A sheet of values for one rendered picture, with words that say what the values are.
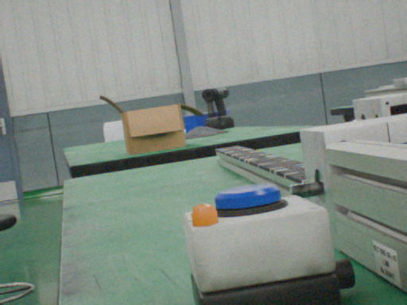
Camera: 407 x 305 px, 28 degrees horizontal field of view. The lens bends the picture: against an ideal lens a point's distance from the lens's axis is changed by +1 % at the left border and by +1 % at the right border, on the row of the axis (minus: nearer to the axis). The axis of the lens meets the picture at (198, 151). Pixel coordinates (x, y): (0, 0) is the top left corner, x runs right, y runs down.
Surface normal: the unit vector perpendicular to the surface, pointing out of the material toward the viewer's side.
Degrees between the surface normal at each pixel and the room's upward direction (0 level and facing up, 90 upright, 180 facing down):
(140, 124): 68
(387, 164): 90
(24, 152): 90
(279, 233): 90
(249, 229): 90
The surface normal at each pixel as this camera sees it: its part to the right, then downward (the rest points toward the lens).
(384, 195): -0.99, 0.15
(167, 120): 0.07, -0.32
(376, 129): 0.08, 0.04
